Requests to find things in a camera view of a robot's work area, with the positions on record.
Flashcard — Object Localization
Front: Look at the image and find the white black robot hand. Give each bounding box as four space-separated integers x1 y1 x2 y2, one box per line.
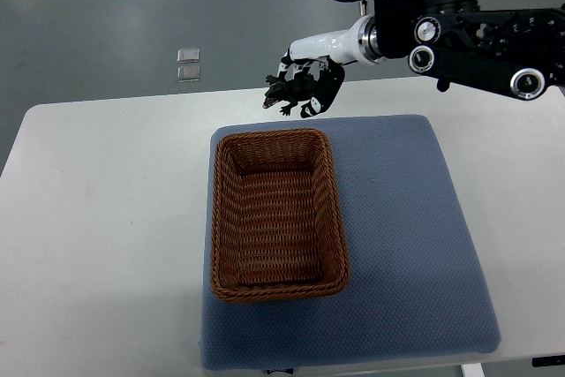
275 15 382 118

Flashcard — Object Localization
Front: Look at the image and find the dark toy crocodile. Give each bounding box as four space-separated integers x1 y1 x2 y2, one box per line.
262 74 317 116

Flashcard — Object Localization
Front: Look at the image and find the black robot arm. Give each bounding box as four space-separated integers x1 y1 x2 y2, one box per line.
372 0 564 101

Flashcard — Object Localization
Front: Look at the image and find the brown wicker basket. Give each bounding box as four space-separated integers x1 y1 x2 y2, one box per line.
209 128 350 303

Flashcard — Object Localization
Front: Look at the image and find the upper silver floor plate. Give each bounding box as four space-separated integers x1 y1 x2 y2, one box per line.
177 48 200 64

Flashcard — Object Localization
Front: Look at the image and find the blue padded mat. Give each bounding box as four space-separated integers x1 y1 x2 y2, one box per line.
200 115 501 371

